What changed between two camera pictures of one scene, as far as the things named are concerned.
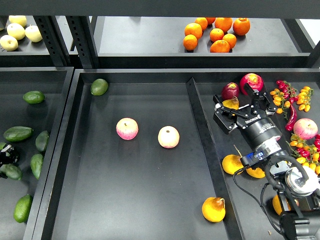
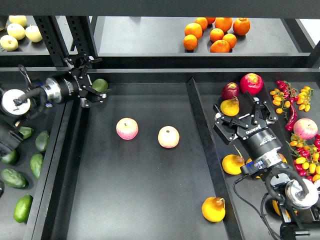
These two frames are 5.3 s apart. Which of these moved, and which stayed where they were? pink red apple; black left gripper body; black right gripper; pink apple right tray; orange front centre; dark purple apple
Moved: black right gripper; black left gripper body
Stayed: pink red apple; dark purple apple; pink apple right tray; orange front centre
